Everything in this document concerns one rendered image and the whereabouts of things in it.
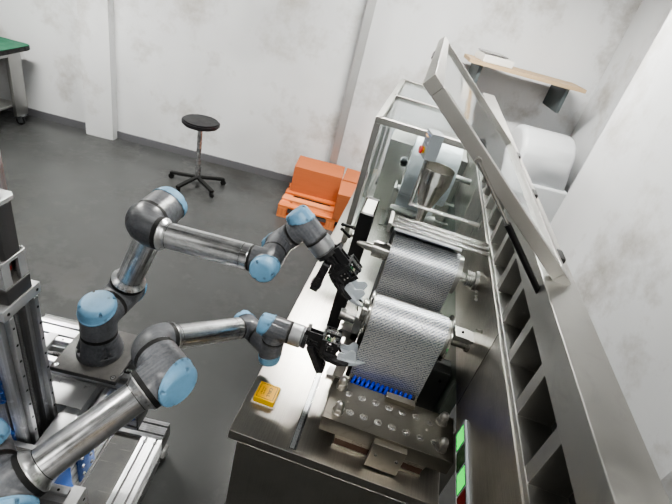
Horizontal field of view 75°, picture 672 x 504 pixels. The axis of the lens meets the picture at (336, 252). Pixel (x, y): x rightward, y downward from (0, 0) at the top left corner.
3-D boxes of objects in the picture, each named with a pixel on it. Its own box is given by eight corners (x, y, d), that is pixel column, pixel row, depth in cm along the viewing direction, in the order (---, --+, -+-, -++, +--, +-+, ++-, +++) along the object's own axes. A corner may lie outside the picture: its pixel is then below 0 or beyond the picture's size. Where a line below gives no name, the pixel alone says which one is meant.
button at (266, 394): (260, 385, 150) (261, 380, 148) (279, 392, 149) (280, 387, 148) (252, 400, 144) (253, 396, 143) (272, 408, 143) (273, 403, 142)
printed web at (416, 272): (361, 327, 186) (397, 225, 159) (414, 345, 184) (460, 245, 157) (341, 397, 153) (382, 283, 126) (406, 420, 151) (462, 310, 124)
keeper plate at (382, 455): (365, 458, 135) (374, 437, 129) (396, 470, 134) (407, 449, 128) (363, 466, 133) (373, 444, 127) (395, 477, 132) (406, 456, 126)
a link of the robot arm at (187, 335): (110, 348, 124) (242, 328, 163) (128, 374, 118) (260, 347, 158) (123, 314, 120) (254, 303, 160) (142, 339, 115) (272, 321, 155)
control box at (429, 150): (415, 152, 169) (423, 126, 164) (431, 155, 171) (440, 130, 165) (419, 159, 164) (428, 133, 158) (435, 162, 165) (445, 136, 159)
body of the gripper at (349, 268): (359, 281, 130) (336, 249, 127) (337, 292, 134) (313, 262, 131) (364, 267, 137) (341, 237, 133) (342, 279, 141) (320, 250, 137)
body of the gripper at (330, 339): (339, 346, 137) (303, 333, 137) (333, 365, 141) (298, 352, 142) (345, 330, 143) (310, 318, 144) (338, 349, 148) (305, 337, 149)
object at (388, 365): (349, 374, 147) (364, 334, 137) (417, 398, 145) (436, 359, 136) (349, 375, 147) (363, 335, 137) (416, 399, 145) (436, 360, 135)
